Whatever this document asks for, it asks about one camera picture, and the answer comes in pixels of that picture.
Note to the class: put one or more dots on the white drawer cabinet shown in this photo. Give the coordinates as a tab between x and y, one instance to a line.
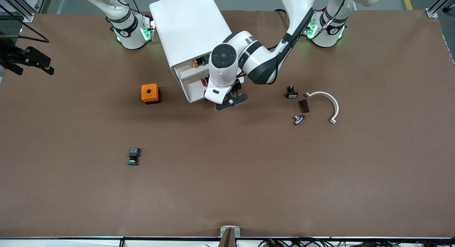
188	23

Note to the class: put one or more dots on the green push button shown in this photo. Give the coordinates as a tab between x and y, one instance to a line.
134	154

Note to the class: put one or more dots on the grey metal bracket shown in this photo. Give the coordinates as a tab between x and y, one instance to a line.
230	230

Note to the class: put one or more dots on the yellow push button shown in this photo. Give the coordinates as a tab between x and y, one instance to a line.
199	61

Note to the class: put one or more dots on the black switch with white face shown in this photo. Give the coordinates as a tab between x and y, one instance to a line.
292	93

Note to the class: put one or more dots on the white curved bracket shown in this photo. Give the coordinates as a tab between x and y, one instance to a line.
332	103

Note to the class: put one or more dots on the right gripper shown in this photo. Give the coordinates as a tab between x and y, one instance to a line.
11	56

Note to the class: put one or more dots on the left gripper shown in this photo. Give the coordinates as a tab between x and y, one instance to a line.
236	86

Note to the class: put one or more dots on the brown terminal block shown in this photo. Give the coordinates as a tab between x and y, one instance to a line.
304	106

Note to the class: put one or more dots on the red push button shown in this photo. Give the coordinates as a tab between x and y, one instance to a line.
204	82

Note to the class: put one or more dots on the white plastic drawer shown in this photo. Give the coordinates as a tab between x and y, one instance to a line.
192	90
185	65

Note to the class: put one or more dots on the silver metal fitting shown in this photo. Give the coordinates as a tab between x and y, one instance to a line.
299	119

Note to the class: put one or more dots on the white table edge rail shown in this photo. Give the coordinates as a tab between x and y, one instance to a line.
71	242

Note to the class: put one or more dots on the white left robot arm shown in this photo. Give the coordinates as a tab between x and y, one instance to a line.
224	74

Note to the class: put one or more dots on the aluminium frame post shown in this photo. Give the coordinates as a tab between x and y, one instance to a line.
26	15
440	3

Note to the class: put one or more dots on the brown post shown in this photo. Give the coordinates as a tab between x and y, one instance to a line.
227	240

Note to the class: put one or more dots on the orange box with hole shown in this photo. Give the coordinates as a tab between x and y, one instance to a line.
149	94

